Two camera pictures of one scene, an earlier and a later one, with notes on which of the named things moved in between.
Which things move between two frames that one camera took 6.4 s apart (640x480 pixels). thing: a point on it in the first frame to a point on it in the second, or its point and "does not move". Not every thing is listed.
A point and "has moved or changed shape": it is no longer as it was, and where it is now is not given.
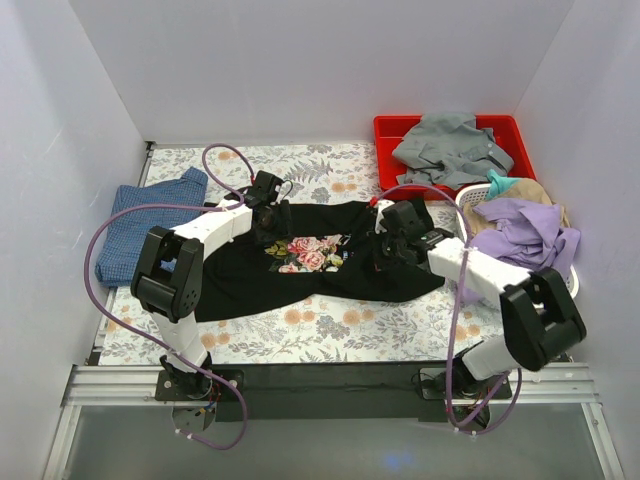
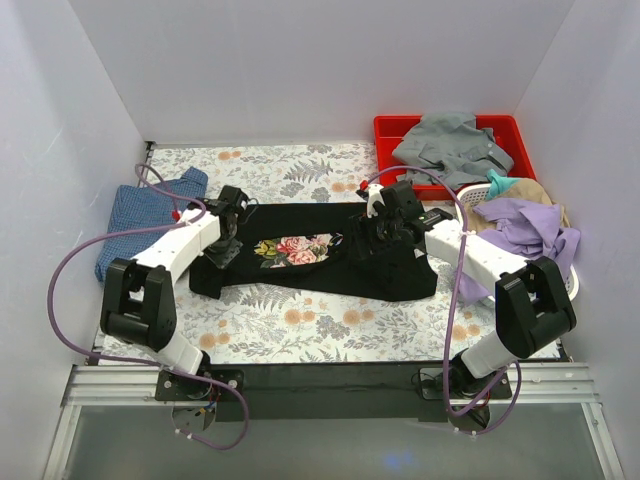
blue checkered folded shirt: x=122 y=239 does not move
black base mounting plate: x=329 y=391 does not move
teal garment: x=499 y=184 does not move
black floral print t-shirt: x=324 y=254 has moved or changed shape
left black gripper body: x=275 y=220 to x=226 y=251
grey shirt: x=450 y=148 does not move
